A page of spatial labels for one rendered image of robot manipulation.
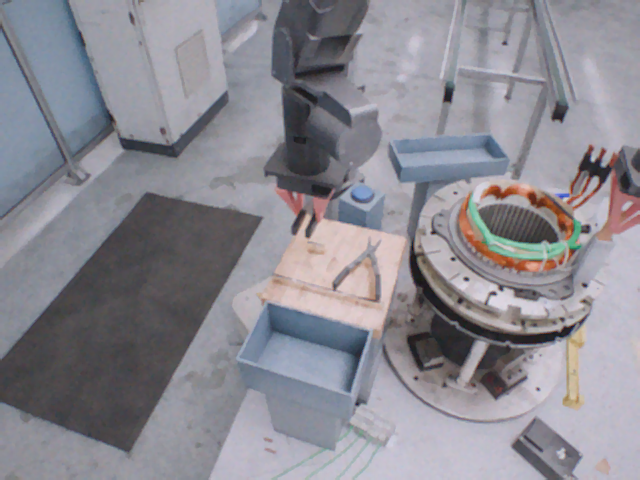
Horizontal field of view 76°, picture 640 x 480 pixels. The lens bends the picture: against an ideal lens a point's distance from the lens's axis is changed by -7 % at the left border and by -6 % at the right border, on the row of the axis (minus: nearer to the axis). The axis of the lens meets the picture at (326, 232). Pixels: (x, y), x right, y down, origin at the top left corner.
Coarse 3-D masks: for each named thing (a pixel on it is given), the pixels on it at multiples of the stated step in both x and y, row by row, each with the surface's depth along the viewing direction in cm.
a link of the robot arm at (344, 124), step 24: (288, 48) 42; (288, 72) 43; (312, 72) 47; (336, 72) 47; (336, 96) 43; (360, 96) 44; (312, 120) 45; (336, 120) 43; (360, 120) 42; (336, 144) 43; (360, 144) 44
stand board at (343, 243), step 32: (320, 224) 78; (288, 256) 72; (320, 256) 73; (352, 256) 72; (384, 256) 72; (288, 288) 68; (352, 288) 68; (384, 288) 68; (352, 320) 64; (384, 320) 65
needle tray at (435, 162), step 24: (408, 144) 99; (432, 144) 100; (456, 144) 101; (480, 144) 102; (408, 168) 91; (432, 168) 92; (456, 168) 92; (480, 168) 93; (504, 168) 94; (432, 192) 98
